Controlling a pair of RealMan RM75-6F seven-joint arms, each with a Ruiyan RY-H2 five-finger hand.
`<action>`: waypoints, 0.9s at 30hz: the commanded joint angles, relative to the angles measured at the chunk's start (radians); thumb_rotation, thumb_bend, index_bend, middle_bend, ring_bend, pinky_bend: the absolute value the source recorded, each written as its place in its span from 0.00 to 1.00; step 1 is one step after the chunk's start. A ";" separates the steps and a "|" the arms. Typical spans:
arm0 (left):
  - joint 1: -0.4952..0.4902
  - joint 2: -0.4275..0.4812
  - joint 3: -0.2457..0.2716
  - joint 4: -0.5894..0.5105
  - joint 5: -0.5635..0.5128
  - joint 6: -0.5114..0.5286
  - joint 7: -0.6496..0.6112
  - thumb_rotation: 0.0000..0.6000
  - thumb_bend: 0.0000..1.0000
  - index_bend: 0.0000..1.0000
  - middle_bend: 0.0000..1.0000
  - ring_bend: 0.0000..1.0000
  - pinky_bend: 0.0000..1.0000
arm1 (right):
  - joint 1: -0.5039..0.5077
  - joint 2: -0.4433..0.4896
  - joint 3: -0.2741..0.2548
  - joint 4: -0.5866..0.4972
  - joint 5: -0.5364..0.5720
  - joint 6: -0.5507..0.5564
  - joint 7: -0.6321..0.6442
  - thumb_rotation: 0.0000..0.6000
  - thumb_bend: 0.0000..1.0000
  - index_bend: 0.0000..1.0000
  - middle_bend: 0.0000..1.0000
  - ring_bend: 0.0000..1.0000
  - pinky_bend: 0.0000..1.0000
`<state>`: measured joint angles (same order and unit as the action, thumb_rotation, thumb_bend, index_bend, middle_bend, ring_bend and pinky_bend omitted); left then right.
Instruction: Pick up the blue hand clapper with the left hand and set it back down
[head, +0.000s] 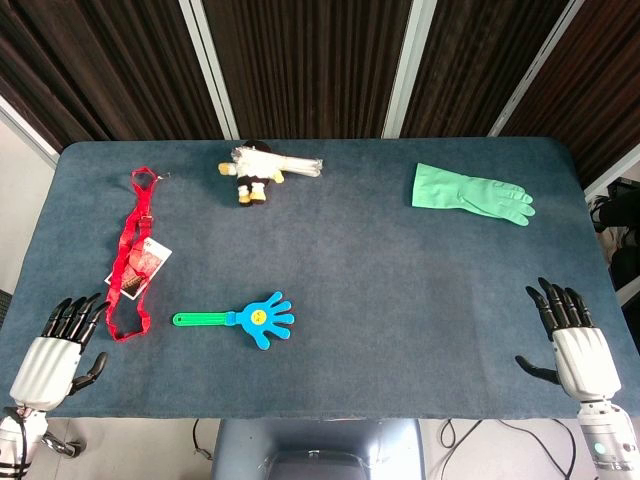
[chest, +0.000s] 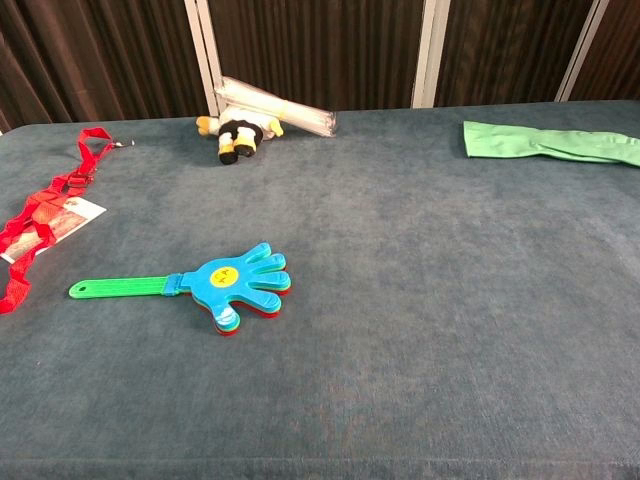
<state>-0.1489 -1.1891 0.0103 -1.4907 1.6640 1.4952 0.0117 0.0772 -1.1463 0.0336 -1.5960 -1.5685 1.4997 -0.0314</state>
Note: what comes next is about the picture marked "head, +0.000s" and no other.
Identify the green rubber glove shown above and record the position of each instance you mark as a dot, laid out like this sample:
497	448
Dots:
450	192

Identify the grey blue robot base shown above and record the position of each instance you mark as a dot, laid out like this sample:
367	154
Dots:
320	445

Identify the white printed card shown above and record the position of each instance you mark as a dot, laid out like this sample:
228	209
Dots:
155	255

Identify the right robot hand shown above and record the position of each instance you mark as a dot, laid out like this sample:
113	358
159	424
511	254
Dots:
585	357

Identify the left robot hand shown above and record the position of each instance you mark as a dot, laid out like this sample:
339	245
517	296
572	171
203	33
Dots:
45	367

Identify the blue green hand clapper toy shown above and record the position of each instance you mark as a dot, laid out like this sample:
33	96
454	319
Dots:
260	320

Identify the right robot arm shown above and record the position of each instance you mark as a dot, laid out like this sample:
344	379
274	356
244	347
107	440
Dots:
602	435

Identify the black white plush toy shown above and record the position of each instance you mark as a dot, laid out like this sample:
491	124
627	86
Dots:
252	177

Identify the blue table cloth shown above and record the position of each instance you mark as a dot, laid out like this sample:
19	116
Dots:
350	275

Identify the clear packet of white straws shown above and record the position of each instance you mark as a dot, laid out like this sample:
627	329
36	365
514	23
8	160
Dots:
295	165

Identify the black equipment pile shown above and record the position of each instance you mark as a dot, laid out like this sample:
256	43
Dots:
622	225

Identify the aluminium frame post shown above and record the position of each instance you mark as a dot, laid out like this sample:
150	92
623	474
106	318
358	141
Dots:
407	70
535	70
210	70
25	125

